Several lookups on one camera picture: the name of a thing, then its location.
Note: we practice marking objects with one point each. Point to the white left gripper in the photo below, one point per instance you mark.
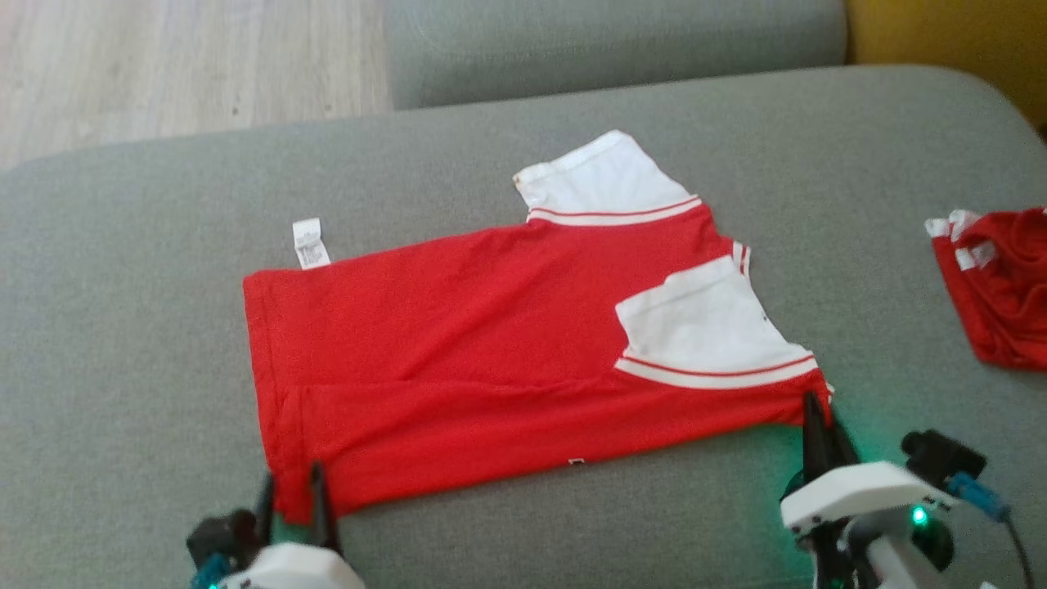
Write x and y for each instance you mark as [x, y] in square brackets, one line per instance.
[294, 568]

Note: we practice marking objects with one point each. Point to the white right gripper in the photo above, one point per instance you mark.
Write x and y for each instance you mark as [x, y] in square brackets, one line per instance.
[867, 491]

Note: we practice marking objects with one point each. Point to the red shirt white sleeves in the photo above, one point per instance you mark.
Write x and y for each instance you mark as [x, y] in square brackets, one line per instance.
[450, 343]

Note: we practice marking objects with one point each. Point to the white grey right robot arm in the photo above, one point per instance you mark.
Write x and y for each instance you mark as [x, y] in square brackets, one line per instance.
[883, 556]

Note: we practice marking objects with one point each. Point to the red shorts white trim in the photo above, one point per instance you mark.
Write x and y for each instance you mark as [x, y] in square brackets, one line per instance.
[1014, 303]

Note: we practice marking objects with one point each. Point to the large grey sofa chaise seat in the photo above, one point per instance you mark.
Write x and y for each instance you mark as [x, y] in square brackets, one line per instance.
[123, 245]

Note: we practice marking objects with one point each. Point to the wide yellow sofa back cushion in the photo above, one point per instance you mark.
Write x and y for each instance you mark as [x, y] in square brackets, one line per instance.
[965, 41]

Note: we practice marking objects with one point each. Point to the grey sofa seat cushion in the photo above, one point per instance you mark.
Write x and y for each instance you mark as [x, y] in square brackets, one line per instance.
[613, 41]

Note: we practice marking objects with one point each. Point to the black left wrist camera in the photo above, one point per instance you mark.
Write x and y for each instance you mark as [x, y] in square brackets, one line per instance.
[221, 536]

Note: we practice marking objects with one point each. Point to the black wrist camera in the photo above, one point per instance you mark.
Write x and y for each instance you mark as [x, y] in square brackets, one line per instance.
[941, 454]
[221, 536]

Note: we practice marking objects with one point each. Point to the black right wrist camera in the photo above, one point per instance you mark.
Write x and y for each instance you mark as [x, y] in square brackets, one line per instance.
[941, 454]

